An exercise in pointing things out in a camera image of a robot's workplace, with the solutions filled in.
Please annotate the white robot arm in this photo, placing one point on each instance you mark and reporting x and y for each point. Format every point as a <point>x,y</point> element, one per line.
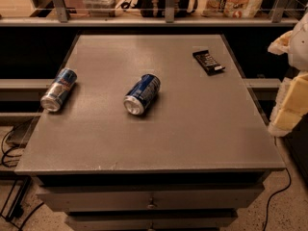
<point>295,44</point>

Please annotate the grey drawer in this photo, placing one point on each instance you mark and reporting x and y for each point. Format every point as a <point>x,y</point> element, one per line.
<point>152,220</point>
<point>151,198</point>

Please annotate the colourful snack bag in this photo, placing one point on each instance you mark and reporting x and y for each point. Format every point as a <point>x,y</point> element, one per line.
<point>232,8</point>

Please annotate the grey drawer cabinet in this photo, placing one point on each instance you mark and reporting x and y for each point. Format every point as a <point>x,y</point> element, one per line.
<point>199,130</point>

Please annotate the black backpack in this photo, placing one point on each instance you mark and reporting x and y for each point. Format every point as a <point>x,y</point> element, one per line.
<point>157,8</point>

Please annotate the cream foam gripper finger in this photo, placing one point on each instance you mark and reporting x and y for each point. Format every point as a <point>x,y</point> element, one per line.
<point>291,105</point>

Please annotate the black stand left floor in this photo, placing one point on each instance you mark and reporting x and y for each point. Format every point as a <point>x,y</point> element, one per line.
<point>13,191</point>

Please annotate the black rxbar chocolate bar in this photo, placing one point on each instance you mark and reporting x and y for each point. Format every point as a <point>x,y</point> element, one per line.
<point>207,62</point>

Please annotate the blue pepsi can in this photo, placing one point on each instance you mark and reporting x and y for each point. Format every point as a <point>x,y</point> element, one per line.
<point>137,100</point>

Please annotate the upper grey drawer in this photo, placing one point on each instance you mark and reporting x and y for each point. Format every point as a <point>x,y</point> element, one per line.
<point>151,198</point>

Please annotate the grey metal shelf rail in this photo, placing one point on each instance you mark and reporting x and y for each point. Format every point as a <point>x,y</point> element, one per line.
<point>74,13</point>

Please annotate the red bull can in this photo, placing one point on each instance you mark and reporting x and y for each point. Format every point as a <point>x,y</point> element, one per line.
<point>57,93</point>

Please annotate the lower grey drawer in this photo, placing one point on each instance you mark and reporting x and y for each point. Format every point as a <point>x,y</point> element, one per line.
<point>152,220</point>

